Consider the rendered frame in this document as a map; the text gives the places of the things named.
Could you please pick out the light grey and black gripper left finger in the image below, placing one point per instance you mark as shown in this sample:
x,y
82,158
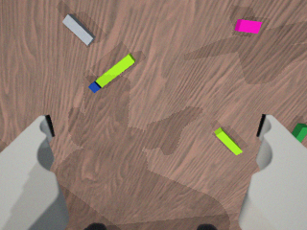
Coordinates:
x,y
30,195

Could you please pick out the small magenta block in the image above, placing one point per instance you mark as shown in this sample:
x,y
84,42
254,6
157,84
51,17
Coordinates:
x,y
248,26

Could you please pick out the grey rectangular rod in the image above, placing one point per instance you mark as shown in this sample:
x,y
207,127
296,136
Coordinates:
x,y
78,29

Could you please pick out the small blue block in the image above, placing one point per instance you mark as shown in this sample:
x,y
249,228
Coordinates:
x,y
94,86

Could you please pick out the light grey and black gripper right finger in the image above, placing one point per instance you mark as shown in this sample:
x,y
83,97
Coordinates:
x,y
276,198

